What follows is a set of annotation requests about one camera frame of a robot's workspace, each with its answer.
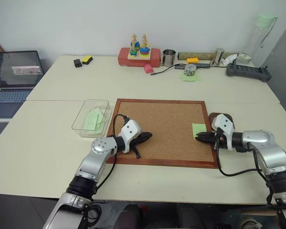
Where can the clear plastic box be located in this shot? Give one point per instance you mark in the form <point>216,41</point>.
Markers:
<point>83,127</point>

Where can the stack of green notes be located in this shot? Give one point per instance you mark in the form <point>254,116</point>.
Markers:
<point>191,78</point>

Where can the steel mug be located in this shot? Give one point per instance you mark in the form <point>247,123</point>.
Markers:
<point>168,58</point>

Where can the grey partition panel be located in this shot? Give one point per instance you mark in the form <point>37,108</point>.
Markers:
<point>283,71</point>

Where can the clear jar of pushpins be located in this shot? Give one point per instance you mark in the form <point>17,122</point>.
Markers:
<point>190,70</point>

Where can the grey USB hub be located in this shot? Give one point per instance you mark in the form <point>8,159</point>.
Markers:
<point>201,65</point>

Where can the brown wooden tray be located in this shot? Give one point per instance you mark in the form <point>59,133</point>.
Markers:
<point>213,117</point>

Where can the dark rounded shape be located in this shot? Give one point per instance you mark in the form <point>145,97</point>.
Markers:
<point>200,215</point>

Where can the pink arched block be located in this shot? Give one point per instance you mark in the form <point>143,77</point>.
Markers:
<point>148,69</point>

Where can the yellow and black eraser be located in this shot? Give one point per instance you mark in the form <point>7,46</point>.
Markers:
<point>87,59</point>

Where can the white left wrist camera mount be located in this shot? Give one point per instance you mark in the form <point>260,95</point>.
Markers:
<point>130,130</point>

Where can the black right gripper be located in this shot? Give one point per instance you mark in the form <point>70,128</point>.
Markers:
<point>220,141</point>

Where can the green sticky note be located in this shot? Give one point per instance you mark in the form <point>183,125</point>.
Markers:
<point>199,127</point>
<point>94,120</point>

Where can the clear bottle with green lid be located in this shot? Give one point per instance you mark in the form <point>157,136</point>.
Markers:
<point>257,40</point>

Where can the dark grey remote controller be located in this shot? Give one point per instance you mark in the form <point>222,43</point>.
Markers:
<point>249,71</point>

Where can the open blue laptop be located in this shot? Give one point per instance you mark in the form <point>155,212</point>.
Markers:
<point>14,71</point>

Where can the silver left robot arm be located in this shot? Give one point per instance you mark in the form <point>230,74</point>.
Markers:
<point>95,162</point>

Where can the red rectangular block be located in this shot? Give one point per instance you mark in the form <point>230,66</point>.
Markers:
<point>124,58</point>

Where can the wood-framed cork board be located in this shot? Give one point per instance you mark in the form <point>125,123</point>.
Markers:
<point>166,133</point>

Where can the crumpled white cloth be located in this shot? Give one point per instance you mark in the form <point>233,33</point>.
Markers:
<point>230,59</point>

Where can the colourful wooden stacking toy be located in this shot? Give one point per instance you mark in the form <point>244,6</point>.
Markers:
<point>139,51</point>

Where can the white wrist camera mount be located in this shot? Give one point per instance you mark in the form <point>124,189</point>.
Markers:
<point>130,130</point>
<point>224,122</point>

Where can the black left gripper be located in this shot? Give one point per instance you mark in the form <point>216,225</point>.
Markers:
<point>136,141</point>

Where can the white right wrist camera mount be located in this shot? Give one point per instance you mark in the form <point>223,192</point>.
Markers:
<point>224,122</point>

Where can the long olive rolled mat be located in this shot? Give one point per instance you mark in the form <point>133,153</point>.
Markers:
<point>205,55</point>

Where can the shiny metal cylinder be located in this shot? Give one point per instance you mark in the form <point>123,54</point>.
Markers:
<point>217,56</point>

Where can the small black block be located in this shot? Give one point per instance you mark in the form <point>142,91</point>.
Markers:
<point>77,63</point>

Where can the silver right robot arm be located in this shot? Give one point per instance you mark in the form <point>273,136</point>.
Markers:
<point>269,152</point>

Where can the yellow toy brick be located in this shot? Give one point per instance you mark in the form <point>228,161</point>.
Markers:
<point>192,60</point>

